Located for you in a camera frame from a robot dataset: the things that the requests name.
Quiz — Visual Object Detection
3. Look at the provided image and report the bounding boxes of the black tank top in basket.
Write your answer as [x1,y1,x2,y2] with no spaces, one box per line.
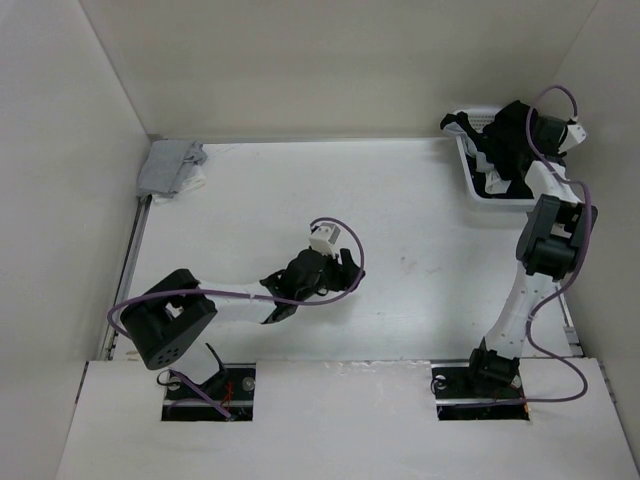
[439,112,482,145]

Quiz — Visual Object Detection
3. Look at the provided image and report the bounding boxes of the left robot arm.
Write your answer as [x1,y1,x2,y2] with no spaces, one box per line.
[120,247,365,399]

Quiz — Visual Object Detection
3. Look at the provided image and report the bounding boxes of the folded grey tank top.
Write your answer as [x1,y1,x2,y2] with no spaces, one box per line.
[136,139,208,198]

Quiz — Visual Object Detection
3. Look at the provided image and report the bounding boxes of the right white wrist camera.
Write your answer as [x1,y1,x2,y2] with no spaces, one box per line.
[558,118,587,154]

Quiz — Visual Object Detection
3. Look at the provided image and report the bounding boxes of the black tank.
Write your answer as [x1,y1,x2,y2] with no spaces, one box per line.
[439,112,482,145]
[477,100,534,199]

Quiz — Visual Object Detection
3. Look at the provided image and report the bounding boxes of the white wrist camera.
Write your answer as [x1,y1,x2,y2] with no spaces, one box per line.
[558,118,587,154]
[309,222,341,257]

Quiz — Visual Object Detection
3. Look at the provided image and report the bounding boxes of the white plastic laundry basket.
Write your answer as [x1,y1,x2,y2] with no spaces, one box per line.
[455,105,535,214]

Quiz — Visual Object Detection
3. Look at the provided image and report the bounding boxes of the folded white tank top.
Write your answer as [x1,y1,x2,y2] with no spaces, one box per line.
[151,165,206,204]

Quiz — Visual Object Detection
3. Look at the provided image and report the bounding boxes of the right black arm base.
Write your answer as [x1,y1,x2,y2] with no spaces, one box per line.
[430,363,530,421]

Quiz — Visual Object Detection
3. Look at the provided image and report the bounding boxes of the white tank top in basket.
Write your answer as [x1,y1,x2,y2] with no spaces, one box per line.
[461,133,511,198]

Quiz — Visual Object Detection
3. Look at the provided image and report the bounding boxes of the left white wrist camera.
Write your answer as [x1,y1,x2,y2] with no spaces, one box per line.
[309,222,341,257]

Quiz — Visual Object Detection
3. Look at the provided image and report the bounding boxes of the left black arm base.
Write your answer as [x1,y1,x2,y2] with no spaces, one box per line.
[156,364,257,422]

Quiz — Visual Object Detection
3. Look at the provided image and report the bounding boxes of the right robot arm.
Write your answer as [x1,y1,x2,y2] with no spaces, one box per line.
[463,111,597,405]

